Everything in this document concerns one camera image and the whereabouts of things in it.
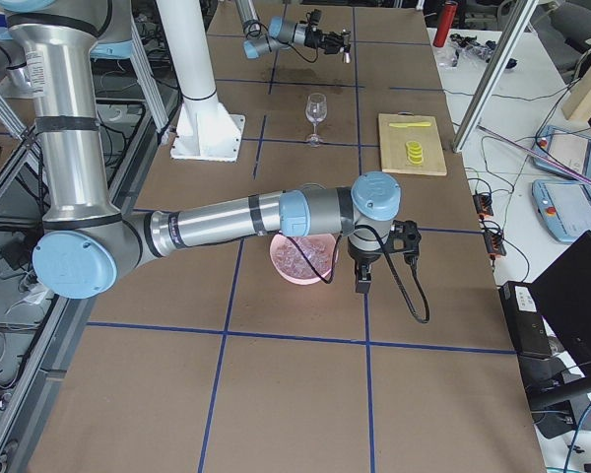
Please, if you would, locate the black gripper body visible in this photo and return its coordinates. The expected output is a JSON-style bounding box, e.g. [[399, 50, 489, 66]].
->
[[318, 32, 343, 55], [349, 245, 374, 294]]

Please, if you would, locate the steel cocktail jigger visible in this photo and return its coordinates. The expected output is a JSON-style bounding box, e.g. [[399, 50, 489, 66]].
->
[[341, 30, 352, 64]]

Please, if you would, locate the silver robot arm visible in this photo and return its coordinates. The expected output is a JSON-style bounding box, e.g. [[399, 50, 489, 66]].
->
[[1, 1, 402, 300], [235, 1, 352, 64]]

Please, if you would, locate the clear ice cubes pile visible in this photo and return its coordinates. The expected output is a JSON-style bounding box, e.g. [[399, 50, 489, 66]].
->
[[274, 236, 336, 278]]

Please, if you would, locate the clear wine glass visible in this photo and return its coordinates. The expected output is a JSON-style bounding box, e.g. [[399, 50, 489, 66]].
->
[[305, 93, 327, 147]]

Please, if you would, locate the pink bowl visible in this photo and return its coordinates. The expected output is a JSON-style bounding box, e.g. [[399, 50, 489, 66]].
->
[[269, 233, 340, 286]]

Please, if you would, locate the yellow plastic knife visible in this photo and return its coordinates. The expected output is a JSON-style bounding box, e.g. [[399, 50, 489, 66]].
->
[[388, 121, 432, 129]]

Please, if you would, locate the bamboo cutting board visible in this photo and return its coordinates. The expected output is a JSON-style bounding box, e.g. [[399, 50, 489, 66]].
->
[[378, 113, 447, 176]]

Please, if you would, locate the red cylindrical bottle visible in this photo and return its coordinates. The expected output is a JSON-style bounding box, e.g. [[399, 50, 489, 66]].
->
[[432, 0, 458, 48]]

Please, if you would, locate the black box device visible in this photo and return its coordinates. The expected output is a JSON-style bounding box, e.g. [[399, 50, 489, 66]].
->
[[498, 281, 553, 360]]

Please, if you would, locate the black laptop computer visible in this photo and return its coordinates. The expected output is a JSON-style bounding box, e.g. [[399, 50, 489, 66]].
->
[[530, 231, 591, 367]]

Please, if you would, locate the blue teach pendant near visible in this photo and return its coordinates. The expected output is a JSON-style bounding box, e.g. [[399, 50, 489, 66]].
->
[[532, 179, 591, 243]]

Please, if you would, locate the blue teach pendant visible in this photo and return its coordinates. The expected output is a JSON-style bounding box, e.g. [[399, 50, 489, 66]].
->
[[532, 179, 591, 243], [531, 125, 591, 178]]

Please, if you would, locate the metal rod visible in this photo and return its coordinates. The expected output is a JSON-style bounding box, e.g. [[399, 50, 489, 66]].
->
[[477, 125, 591, 186]]

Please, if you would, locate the blue teach pendant far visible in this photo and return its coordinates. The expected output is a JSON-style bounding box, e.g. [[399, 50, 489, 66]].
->
[[531, 125, 591, 178]]

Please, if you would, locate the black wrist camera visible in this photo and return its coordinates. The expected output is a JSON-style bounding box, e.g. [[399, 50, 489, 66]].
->
[[385, 220, 422, 258], [307, 9, 322, 26]]

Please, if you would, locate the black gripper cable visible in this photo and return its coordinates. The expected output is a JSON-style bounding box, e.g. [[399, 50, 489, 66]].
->
[[288, 42, 324, 65], [281, 224, 431, 326]]

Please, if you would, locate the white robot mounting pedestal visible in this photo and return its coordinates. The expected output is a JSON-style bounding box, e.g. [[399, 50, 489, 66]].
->
[[157, 0, 245, 162]]

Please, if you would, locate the aluminium frame post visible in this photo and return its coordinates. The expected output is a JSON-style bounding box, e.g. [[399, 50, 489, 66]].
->
[[452, 0, 538, 153]]

